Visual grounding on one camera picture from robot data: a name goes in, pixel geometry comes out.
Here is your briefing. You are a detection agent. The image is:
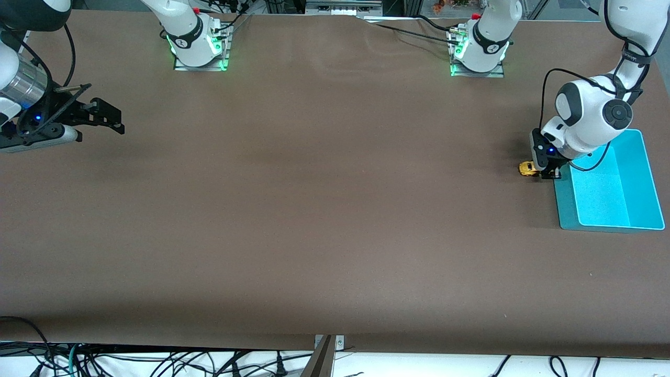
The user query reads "gray metal post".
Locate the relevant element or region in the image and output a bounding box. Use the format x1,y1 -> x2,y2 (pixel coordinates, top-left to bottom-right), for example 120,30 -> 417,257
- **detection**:
299,335 -> 336,377

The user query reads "turquoise storage box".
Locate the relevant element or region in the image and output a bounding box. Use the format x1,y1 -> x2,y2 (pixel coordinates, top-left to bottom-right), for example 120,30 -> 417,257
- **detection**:
553,129 -> 666,232

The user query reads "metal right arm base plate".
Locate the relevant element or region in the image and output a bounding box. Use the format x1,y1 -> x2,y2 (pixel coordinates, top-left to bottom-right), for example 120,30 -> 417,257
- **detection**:
172,24 -> 231,72

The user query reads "black floor cable tangle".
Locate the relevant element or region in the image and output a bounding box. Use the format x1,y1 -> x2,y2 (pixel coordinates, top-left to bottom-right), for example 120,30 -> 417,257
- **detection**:
79,346 -> 315,377

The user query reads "thick black floor cable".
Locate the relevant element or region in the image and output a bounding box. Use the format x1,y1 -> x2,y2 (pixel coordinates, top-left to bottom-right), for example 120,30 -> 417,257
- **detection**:
0,315 -> 55,377

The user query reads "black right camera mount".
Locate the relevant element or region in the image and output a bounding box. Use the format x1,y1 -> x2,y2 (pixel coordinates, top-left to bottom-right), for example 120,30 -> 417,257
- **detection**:
0,83 -> 94,148

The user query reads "black base cable bundle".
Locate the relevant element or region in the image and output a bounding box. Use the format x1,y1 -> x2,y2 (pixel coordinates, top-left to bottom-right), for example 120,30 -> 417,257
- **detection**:
205,0 -> 253,35

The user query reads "aluminium frame profile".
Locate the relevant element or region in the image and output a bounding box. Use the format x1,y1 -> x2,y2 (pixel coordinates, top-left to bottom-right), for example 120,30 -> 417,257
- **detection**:
305,0 -> 384,16

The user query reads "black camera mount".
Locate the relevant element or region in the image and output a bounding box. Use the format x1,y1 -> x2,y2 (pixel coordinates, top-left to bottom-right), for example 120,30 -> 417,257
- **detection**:
0,83 -> 94,148
531,128 -> 571,180

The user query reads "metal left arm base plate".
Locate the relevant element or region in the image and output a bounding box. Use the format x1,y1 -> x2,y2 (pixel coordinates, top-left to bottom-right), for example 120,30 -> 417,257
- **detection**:
450,59 -> 506,79

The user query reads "black cable on table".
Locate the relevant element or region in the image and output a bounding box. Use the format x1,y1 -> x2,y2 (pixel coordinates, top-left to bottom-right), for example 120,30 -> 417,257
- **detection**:
416,14 -> 459,33
361,17 -> 457,42

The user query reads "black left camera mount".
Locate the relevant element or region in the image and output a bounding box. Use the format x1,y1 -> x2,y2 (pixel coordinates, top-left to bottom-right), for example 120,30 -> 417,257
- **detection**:
531,128 -> 571,180

